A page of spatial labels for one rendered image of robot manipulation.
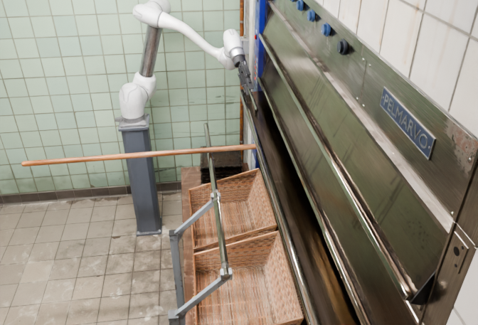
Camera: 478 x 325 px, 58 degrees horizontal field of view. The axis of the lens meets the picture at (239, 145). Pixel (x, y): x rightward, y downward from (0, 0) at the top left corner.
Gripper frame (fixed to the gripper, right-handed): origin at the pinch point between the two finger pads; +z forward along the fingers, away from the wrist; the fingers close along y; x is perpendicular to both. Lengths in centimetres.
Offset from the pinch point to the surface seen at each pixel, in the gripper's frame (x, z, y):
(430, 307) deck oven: 30, 130, -119
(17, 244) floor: 159, 13, 168
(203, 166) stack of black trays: 22, 18, 64
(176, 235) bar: 58, 72, 12
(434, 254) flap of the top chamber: 29, 121, -125
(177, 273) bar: 59, 87, 35
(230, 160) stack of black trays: 3, 17, 64
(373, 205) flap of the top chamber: 25, 105, -107
